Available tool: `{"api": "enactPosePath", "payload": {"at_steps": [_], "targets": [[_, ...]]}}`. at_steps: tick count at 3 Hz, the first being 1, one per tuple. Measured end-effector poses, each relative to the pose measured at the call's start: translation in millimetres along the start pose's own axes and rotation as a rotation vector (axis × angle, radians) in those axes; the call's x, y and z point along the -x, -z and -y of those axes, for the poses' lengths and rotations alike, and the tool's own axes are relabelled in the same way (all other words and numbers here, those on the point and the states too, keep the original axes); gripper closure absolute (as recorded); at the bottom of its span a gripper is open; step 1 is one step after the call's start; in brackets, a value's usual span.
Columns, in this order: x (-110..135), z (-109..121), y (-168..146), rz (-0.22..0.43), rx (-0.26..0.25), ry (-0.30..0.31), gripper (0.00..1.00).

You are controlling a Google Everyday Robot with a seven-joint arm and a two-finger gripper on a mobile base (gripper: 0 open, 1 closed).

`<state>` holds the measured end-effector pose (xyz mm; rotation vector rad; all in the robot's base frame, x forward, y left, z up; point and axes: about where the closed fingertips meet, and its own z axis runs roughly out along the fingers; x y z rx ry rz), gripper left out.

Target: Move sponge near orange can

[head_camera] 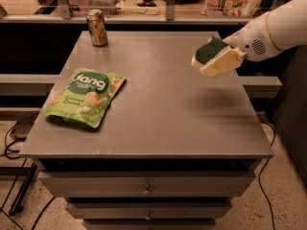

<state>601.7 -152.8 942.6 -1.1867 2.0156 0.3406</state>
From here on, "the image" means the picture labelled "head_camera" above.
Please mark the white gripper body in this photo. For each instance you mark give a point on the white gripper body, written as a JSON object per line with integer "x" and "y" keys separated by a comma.
{"x": 252, "y": 42}

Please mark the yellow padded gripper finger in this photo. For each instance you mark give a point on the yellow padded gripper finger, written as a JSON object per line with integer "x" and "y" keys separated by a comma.
{"x": 226, "y": 60}
{"x": 235, "y": 39}

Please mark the green and yellow sponge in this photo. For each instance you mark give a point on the green and yellow sponge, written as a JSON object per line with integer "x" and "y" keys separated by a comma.
{"x": 203, "y": 59}

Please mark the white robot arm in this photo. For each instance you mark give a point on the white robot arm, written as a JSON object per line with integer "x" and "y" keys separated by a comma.
{"x": 288, "y": 25}

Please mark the orange soda can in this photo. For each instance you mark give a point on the orange soda can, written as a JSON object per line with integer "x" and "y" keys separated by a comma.
{"x": 96, "y": 26}

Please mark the printed snack bag background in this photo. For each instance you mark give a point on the printed snack bag background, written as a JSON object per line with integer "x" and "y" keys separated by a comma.
{"x": 234, "y": 8}

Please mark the grey drawer cabinet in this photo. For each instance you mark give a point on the grey drawer cabinet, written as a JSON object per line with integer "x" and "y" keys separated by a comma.
{"x": 166, "y": 118}

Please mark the green snack bag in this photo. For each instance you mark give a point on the green snack bag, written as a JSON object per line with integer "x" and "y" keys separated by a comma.
{"x": 86, "y": 98}

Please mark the top drawer with knob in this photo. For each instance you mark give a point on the top drawer with knob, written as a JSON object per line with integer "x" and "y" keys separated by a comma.
{"x": 146, "y": 184}

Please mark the drawer with knob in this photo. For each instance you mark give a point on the drawer with knob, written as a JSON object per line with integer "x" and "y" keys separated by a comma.
{"x": 149, "y": 210}
{"x": 146, "y": 184}

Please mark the grey metal rail frame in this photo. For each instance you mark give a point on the grey metal rail frame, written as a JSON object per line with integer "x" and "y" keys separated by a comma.
{"x": 30, "y": 11}

